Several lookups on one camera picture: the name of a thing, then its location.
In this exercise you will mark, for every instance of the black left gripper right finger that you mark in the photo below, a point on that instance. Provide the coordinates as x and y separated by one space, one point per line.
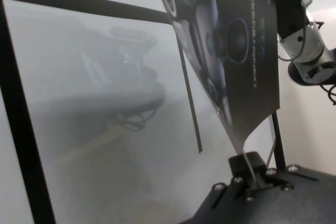
260 169

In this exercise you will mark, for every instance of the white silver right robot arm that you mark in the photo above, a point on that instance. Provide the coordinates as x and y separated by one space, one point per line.
312 48

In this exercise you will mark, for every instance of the black robot print poster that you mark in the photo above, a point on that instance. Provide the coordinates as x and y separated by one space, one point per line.
244 64

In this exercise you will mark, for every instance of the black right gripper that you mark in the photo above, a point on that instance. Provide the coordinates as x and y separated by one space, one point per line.
291 1

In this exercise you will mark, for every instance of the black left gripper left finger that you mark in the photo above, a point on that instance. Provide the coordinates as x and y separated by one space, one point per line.
240 167

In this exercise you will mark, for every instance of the black tape frame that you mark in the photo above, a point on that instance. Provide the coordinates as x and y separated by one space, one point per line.
15 103

